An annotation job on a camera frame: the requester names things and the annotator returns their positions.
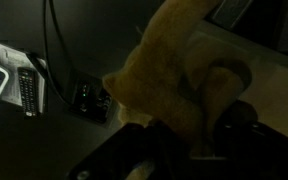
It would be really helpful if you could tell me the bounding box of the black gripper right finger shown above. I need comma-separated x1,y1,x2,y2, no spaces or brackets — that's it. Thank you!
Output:
213,99,288,180

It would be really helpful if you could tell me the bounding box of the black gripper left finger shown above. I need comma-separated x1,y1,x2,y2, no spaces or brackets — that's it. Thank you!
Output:
67,121,188,180

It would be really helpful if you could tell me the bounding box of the brown plush toy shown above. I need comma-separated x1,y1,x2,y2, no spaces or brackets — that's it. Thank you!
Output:
103,0,252,156

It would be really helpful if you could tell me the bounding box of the large cardboard box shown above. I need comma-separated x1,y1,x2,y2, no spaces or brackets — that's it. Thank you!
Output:
190,21,288,137

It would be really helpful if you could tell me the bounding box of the black power strip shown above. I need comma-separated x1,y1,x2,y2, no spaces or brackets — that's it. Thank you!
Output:
69,73,112,124

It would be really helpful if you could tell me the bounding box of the black remote control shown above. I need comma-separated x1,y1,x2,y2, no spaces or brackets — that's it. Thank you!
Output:
17,67,38,117

